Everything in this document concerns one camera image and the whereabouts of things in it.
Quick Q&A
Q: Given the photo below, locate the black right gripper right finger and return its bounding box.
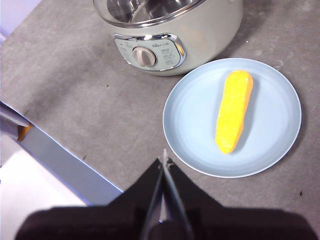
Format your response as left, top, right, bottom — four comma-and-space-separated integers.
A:
162, 148, 315, 240

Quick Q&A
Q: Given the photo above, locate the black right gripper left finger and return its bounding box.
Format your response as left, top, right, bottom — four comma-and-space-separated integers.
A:
14, 157, 166, 240

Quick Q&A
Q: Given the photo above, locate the yellow corn cob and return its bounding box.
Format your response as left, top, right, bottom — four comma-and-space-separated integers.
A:
215, 70, 254, 155

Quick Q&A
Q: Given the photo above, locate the blue round plate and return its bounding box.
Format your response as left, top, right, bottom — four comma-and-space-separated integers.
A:
162, 57, 303, 179

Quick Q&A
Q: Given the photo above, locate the pale green electric steamer pot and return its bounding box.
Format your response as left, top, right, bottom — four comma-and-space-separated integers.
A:
92, 0, 244, 77

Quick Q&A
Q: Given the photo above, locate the small orange piece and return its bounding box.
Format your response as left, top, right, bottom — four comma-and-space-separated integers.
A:
16, 123, 33, 141

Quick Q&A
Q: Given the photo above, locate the grey metal bar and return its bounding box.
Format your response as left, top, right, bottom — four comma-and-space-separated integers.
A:
0, 101, 31, 141

